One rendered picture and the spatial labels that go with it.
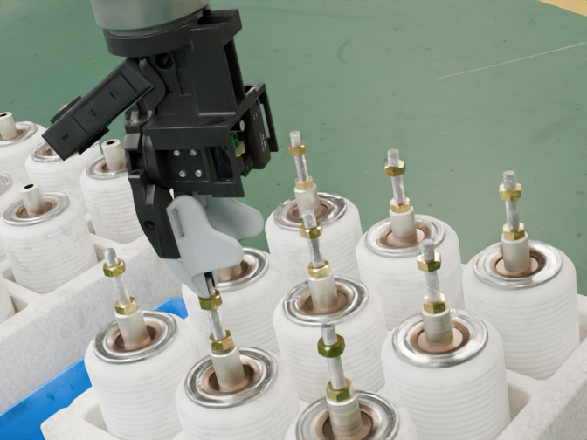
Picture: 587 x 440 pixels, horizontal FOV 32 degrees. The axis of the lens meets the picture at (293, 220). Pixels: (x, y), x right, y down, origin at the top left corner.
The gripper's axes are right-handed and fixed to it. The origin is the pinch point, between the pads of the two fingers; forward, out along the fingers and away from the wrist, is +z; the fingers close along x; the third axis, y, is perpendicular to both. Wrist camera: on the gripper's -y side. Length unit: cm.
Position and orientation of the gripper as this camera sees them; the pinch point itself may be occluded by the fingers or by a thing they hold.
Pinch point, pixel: (196, 276)
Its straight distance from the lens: 76.4
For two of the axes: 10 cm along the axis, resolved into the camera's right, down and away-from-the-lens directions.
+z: 1.8, 8.7, 4.7
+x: 3.2, -5.0, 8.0
